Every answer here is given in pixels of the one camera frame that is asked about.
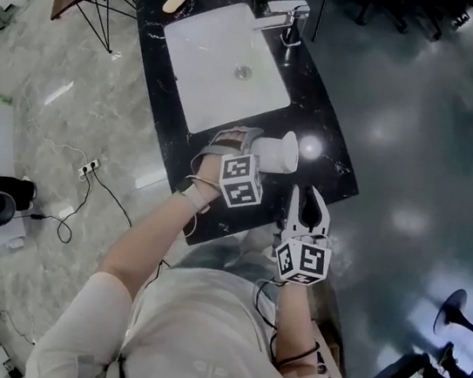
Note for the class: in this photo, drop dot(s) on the white rectangular sink basin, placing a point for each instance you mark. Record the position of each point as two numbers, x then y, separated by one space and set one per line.
220 62

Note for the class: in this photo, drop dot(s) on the person's right forearm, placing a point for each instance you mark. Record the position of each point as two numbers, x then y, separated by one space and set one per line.
294 320

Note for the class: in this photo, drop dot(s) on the person's left forearm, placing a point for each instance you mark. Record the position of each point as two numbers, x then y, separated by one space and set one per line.
145 240

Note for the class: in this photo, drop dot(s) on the white power strip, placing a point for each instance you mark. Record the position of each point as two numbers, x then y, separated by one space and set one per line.
89 167

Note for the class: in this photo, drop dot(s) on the black marble vanity counter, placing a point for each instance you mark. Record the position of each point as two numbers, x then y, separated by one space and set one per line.
314 107

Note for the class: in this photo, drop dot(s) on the black wrist band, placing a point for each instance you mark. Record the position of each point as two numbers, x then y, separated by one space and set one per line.
301 356

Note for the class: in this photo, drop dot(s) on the chrome faucet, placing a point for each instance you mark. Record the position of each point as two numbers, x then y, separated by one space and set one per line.
284 15

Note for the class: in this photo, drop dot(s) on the person's left hand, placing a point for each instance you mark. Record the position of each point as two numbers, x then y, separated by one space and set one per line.
208 171

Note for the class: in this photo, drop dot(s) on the person's white shirt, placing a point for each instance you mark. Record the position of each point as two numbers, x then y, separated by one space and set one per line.
195 345

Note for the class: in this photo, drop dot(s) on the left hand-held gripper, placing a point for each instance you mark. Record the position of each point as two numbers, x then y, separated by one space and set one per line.
241 180

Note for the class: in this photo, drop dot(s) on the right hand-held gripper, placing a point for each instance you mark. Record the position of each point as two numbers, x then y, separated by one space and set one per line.
303 259

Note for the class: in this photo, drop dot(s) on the beige oval piece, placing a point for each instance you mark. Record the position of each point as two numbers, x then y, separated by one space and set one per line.
174 2

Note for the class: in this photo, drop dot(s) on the black office chair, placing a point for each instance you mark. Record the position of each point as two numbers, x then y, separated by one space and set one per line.
378 7
447 15

